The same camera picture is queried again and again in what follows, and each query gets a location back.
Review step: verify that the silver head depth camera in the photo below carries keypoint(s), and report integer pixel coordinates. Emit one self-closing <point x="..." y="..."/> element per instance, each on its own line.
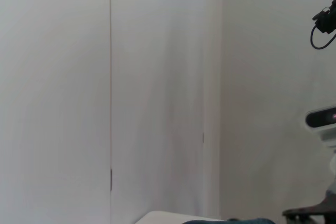
<point x="320" y="120"/>

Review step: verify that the dark teal fabric lunch bag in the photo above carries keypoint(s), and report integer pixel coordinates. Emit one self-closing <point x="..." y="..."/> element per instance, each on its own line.
<point x="236" y="222"/>

